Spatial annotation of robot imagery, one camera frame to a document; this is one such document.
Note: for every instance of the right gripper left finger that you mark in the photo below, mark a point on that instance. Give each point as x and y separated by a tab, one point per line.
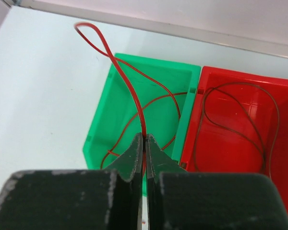
107	199

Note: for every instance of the left green bin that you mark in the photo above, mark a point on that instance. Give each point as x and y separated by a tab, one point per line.
166	91

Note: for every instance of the red bin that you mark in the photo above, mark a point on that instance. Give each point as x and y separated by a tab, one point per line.
239	123

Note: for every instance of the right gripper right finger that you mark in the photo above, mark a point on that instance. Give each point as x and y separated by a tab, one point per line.
181	200

